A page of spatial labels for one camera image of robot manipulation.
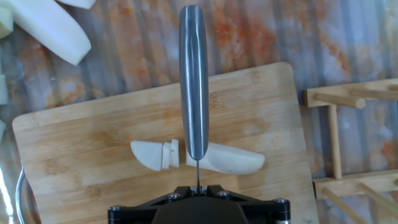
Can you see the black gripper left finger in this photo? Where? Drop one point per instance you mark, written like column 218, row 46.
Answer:
column 136, row 211

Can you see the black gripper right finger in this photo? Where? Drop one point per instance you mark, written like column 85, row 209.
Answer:
column 264, row 211

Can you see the thin white radish slice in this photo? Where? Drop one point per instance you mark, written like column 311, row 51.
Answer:
column 174, row 152
column 147, row 154
column 166, row 155

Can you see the white radish piece being sliced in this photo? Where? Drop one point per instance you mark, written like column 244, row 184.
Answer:
column 230, row 160

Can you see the long white radish chunk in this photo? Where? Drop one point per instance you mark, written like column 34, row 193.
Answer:
column 53, row 28

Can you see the wooden cutting board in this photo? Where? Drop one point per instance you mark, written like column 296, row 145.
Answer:
column 93, row 140

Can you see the wooden peg dish rack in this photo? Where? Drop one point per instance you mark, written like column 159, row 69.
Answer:
column 334, row 140

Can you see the marble pattern plastic mat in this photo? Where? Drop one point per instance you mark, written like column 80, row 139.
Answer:
column 280, row 34

